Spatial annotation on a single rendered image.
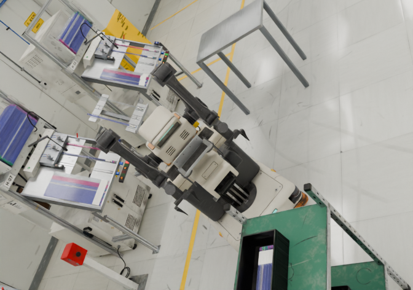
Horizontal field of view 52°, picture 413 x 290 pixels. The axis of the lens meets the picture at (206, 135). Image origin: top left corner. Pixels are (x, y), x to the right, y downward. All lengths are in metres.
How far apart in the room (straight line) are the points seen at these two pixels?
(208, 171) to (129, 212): 1.78
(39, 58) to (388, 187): 3.52
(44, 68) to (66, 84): 0.28
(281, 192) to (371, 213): 0.59
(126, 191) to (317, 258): 2.83
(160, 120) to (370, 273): 1.36
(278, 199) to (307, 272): 1.27
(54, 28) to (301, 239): 3.80
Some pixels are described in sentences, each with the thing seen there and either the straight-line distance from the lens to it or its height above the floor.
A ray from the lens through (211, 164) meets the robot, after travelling 2.67.
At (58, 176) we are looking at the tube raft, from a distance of 3.96.
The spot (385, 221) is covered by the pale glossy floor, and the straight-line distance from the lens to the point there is 2.91.
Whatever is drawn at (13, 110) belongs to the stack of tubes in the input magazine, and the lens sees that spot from 4.07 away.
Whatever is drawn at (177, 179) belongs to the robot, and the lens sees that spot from 2.93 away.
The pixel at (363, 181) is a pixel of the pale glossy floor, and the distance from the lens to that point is 3.12.
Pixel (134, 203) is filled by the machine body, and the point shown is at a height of 0.20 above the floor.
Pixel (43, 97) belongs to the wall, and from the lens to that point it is 6.20.
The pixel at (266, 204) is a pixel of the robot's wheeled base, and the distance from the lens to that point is 3.05.
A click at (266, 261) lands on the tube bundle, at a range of 1.87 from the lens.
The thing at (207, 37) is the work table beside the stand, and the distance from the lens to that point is 4.11.
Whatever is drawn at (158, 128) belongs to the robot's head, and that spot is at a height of 1.33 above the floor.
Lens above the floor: 2.40
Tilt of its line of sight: 32 degrees down
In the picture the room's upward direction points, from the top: 48 degrees counter-clockwise
